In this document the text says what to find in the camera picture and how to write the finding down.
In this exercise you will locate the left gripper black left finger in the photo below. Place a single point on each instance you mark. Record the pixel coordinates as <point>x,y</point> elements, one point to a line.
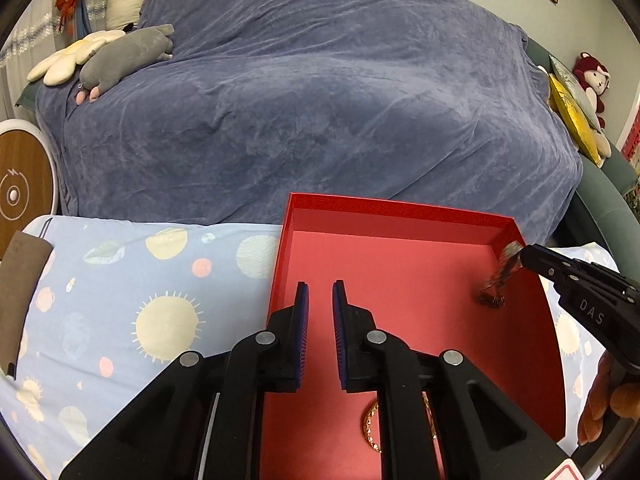
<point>201,418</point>

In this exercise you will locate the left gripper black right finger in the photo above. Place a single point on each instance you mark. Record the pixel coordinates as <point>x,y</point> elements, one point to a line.
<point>439,417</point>

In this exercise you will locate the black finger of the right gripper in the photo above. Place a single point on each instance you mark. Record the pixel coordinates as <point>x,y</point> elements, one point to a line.
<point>580,279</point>

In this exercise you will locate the gold cuff bangle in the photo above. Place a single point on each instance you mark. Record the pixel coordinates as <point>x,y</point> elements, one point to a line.
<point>369,415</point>

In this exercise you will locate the operator hand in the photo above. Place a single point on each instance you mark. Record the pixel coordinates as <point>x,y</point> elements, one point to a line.
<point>623,400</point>

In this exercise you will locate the green sofa armrest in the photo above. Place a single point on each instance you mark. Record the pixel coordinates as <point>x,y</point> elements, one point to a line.
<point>574,201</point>

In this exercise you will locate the red cardboard tray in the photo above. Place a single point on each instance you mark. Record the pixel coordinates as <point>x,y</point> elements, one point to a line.
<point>417,268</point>

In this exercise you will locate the gold cushion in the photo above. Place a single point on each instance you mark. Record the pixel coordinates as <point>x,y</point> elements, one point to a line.
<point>585,136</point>

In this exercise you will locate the planet print blue cloth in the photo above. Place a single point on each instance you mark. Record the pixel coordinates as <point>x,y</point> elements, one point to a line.
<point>116,302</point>

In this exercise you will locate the red monkey plush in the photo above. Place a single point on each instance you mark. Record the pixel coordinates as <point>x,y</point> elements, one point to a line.
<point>595,79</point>

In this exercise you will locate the brown leather pouch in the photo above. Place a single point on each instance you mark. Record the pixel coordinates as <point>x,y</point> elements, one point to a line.
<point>21,268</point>

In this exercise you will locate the blue velvet bed cover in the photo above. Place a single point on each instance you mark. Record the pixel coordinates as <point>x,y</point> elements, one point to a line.
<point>425,101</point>

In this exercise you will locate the grey plush toy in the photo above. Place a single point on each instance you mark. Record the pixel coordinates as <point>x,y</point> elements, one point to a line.
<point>121,58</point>

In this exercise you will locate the cream flower plush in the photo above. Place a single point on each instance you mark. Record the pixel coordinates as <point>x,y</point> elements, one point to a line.
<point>58,67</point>

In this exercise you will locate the white sheer curtain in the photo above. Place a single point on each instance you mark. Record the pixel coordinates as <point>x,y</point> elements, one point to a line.
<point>37,34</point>

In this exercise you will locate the red bow ribbon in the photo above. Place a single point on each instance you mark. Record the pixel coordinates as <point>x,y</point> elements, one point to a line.
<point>67,12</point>

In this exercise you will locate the round wooden wireless charger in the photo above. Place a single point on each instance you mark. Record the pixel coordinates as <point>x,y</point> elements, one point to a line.
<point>29,183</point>

